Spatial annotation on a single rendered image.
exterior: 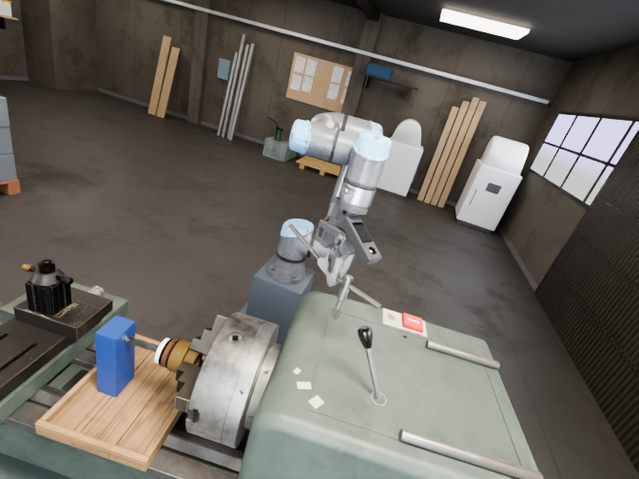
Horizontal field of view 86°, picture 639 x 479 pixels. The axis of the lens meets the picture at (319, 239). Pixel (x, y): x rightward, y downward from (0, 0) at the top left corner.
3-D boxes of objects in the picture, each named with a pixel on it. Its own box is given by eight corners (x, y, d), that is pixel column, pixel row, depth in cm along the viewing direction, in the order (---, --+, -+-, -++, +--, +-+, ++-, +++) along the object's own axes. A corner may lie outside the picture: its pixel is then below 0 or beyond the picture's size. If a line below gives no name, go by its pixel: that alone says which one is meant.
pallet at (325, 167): (355, 176, 771) (357, 171, 766) (348, 183, 696) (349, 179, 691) (305, 160, 788) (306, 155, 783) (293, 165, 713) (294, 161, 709)
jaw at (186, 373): (222, 373, 89) (201, 409, 78) (220, 387, 91) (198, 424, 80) (183, 359, 89) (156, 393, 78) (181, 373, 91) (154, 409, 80)
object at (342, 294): (339, 319, 84) (356, 277, 80) (334, 320, 82) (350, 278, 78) (334, 314, 85) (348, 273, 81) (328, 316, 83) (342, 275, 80)
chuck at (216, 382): (261, 362, 114) (273, 298, 96) (219, 465, 89) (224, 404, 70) (235, 354, 115) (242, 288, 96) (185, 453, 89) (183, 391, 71)
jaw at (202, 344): (232, 358, 96) (246, 316, 97) (227, 361, 91) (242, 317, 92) (195, 346, 96) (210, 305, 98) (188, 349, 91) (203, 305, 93)
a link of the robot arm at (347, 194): (382, 191, 76) (359, 191, 70) (376, 210, 77) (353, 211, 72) (357, 179, 80) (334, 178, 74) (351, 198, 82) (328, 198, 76)
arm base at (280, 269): (276, 258, 147) (280, 239, 143) (308, 271, 145) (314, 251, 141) (261, 275, 134) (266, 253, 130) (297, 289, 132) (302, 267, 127)
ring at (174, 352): (207, 337, 95) (176, 328, 96) (190, 362, 87) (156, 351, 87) (203, 362, 99) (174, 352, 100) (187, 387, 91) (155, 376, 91)
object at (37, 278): (71, 276, 104) (70, 267, 103) (48, 289, 97) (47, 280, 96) (48, 267, 105) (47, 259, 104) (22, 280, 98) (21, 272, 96)
